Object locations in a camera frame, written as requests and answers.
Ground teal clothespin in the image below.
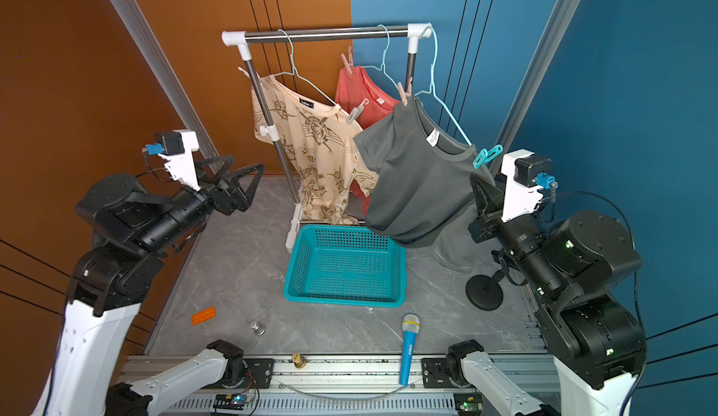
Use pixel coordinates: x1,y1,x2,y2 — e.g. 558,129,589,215
472,144,503,169

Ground beige patterned cloth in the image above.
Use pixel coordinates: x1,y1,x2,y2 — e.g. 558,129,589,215
260,77,379,225

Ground grey garment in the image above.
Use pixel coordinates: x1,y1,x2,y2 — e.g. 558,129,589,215
353,98,494,274

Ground light grey clothespin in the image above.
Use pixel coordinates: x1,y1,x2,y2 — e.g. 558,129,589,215
237,67,251,79

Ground cream white clothespin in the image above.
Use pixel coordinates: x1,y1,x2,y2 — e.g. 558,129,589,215
347,98,369,124

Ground red t-shirt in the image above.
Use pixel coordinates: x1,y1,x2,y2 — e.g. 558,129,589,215
335,65,400,215

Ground white wire hanger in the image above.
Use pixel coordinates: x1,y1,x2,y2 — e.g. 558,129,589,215
413,22,473,147

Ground beige clothespin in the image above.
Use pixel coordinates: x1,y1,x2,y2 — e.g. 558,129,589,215
396,77,413,106

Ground light green wire hanger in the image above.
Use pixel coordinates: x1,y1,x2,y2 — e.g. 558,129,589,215
358,24,398,93

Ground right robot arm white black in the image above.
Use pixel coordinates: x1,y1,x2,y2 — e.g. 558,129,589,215
446,176,647,415

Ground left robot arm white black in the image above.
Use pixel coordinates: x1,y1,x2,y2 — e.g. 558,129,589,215
35,155,265,415

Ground orange rectangular tag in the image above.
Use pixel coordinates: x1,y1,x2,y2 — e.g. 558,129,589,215
191,307,216,326

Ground blue toy microphone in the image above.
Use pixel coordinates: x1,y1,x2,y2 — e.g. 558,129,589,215
399,313,421,386

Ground teal plastic laundry basket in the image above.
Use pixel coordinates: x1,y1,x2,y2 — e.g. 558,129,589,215
283,225,407,308

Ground small silver metal weight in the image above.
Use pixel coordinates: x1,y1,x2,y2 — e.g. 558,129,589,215
250,321,266,337

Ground small brass weight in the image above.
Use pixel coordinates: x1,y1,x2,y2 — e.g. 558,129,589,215
292,352,308,369

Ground right green circuit board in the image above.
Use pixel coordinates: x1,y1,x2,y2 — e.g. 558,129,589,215
452,394,484,416

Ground green circuit board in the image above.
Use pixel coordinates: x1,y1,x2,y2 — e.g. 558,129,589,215
452,394,484,416
211,394,254,412

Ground left green circuit board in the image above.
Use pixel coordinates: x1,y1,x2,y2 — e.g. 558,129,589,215
211,394,254,412

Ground metal clothes drying rack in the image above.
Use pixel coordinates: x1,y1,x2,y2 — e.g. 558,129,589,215
222,24,431,250

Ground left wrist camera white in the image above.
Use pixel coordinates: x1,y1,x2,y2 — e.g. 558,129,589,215
143,129,200,191

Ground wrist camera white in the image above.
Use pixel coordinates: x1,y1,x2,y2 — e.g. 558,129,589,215
500,149,558,223
143,129,200,191

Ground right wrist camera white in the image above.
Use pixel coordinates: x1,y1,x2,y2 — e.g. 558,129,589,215
500,149,558,223

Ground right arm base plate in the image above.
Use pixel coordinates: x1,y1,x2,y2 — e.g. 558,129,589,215
421,357,473,389

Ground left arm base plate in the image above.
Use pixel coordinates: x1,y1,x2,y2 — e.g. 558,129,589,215
213,358,275,390

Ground aluminium front rail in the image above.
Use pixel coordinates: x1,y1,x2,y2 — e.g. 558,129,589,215
111,352,562,395

